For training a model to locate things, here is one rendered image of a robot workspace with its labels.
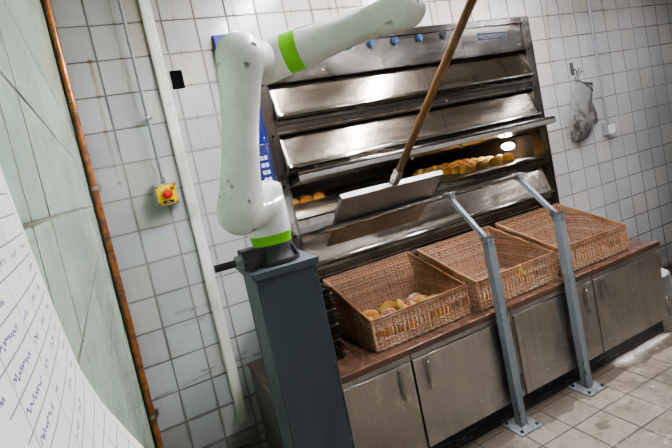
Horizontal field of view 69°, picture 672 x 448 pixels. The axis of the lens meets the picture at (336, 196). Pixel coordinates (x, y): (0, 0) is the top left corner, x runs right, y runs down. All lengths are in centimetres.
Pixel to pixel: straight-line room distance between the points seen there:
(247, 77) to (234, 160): 21
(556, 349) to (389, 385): 102
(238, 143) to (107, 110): 120
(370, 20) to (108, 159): 141
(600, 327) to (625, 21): 234
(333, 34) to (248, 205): 51
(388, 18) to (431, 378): 159
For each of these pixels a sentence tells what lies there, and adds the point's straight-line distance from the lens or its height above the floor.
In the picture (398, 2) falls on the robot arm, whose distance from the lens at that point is 137.
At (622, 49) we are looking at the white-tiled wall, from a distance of 432.
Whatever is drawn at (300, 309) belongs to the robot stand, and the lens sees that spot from 147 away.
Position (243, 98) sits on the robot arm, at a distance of 127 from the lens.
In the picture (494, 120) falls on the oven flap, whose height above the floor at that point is 148.
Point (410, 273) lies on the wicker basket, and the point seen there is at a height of 74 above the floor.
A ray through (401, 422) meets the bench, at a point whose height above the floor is 28.
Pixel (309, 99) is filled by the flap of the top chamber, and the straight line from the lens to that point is 259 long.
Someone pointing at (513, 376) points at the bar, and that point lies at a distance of 262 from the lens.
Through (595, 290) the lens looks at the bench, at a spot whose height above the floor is 46.
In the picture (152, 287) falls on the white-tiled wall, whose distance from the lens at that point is 240.
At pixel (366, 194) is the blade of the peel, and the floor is 128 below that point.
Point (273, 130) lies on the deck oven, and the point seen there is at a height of 166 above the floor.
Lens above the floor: 149
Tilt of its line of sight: 5 degrees down
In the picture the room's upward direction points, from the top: 12 degrees counter-clockwise
